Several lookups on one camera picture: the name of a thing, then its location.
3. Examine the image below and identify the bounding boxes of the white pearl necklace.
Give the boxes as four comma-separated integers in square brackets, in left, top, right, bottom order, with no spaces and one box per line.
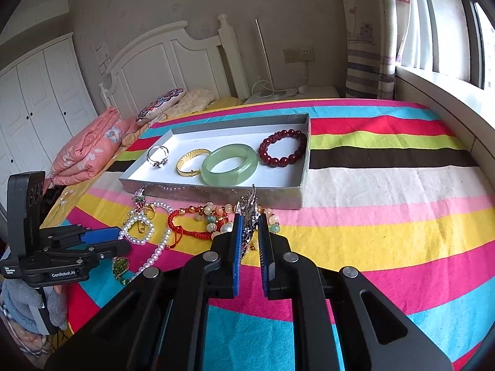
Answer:
[117,200,175,277]

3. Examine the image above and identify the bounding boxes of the white nightstand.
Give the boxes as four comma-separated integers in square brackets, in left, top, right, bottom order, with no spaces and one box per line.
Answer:
[245,85,340,104]

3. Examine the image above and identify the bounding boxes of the pink folded quilt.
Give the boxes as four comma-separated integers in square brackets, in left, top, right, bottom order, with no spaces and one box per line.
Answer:
[44,107,145,191]

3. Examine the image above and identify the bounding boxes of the silver interlocked rings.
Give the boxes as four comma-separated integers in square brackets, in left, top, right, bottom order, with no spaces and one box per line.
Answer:
[146,144,170,169]

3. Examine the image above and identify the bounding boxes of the embroidered patterned pillow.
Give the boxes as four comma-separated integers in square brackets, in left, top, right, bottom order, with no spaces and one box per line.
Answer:
[136,88,185,126]

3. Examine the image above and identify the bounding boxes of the window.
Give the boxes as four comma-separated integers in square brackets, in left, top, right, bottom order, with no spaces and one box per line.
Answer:
[397,0,494,95]

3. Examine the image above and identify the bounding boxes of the multicolour stone bead bracelet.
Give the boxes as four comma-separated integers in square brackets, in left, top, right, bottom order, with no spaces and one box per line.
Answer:
[193,201,281,241]

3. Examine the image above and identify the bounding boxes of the white wooden headboard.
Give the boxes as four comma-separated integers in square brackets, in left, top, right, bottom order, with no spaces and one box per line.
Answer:
[99,14,251,117]

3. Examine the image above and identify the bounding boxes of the grey gloved left hand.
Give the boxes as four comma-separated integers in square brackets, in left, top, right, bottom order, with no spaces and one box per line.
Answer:
[1,279,67,335]

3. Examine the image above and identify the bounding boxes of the dark red bead bracelet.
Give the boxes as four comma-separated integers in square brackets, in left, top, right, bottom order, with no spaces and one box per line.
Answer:
[257,128,309,168]

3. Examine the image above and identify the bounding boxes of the red cord bracelet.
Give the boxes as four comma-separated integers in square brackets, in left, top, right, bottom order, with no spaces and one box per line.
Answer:
[166,204,231,249]

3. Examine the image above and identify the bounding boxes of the gold bangle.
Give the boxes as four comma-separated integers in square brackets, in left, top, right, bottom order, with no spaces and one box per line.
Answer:
[175,149,211,177]

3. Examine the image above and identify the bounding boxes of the green jade bangle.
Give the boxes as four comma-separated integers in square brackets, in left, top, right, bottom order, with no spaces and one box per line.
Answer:
[200,143,258,187]

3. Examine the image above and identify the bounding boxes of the cream yellow pillow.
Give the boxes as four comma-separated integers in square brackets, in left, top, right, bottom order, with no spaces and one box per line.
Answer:
[164,89,216,120]

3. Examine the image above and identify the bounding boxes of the grey cardboard jewelry tray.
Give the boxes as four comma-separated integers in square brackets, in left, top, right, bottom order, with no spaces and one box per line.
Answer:
[118,113,312,210]

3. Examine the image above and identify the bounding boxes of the green jade pendant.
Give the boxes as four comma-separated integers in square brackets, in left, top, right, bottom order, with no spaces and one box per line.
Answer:
[112,256,134,286]

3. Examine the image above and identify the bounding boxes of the striped printed curtain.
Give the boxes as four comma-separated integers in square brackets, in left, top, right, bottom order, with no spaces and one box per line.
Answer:
[343,0,411,100]

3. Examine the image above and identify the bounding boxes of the colourful striped bed sheet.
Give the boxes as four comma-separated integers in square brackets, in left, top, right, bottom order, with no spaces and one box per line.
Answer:
[64,99,494,370]

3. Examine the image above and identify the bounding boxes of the wall power socket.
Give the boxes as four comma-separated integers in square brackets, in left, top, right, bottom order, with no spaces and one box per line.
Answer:
[283,47,315,64]

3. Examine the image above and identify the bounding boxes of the white wardrobe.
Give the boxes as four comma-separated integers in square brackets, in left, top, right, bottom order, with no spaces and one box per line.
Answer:
[0,34,97,207]

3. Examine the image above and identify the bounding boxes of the white charger cable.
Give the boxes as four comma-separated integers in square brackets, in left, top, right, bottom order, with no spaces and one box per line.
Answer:
[250,60,312,97]

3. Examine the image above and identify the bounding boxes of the gold safety pin brooch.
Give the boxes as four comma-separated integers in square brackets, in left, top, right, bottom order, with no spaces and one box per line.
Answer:
[129,188,156,220]

